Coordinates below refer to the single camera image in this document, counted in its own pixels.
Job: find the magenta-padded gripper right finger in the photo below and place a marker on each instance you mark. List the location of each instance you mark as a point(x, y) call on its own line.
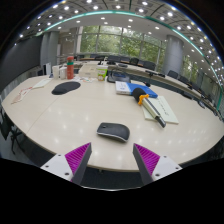
point(148, 158)

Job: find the white paper cup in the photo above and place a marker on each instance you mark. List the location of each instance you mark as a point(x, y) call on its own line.
point(55, 72)

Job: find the ceiling spot lights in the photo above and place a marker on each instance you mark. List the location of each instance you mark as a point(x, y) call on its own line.
point(100, 15)

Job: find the colourful sticker sheet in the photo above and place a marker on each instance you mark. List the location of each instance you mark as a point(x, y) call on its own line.
point(85, 79)

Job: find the black gooseneck microphone unit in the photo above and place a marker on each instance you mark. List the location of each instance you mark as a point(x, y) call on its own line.
point(118, 77)

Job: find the row of black office chairs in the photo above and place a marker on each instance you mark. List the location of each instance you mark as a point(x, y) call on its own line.
point(148, 65)

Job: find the white cardboard box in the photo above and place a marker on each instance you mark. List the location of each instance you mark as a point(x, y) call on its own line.
point(87, 70)

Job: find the black office chair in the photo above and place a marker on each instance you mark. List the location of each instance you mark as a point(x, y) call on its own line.
point(6, 126)

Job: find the black computer mouse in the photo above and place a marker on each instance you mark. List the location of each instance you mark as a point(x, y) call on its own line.
point(114, 131)

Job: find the pale green booklet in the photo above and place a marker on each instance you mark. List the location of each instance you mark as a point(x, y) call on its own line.
point(168, 111)

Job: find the black mouse pad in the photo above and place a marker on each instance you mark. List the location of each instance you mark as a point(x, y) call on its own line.
point(65, 88)

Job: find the blue and white book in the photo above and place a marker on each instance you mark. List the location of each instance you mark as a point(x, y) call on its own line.
point(125, 88)

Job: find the green printed paper cup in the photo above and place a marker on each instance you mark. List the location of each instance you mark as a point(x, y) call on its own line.
point(102, 74)

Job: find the handheld microphone with orange collar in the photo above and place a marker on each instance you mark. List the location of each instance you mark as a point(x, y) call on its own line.
point(151, 107)

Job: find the red thermos bottle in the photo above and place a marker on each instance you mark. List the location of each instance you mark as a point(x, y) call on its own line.
point(70, 68)

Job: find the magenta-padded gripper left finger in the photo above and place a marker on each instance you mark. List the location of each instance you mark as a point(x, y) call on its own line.
point(77, 156)

